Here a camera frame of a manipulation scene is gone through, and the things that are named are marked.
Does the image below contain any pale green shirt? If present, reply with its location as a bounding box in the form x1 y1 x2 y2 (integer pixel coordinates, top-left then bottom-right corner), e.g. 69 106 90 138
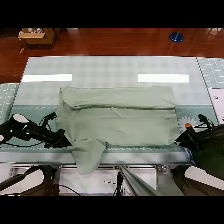
55 85 180 176

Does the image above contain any black cable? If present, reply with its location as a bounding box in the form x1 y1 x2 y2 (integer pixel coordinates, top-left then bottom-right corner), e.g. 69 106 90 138
54 182 83 197

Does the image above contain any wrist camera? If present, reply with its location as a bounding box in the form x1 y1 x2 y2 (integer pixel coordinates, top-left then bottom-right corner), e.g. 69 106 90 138
39 111 58 127
196 113 215 130

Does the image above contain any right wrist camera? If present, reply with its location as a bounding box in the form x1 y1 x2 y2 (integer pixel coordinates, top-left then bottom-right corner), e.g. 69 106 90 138
196 113 215 130

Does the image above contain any blue and white garment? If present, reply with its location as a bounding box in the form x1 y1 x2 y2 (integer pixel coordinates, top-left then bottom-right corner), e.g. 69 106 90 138
184 147 196 165

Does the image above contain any wooden box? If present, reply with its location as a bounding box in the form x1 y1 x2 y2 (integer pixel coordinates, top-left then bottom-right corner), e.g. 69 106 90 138
17 27 57 47

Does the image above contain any dark green garment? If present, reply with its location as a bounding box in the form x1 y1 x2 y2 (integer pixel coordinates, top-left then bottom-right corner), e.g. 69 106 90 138
190 125 224 197

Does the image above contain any silver frame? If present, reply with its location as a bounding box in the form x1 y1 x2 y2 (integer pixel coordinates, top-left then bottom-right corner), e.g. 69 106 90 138
0 161 224 197

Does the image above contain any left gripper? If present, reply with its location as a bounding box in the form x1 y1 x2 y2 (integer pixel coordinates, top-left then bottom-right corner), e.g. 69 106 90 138
44 128 73 150

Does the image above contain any blue round object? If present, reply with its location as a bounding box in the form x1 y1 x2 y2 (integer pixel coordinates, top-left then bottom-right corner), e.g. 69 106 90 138
168 31 185 44

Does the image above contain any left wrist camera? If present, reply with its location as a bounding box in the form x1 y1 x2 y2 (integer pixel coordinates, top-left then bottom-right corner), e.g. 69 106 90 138
39 111 58 127

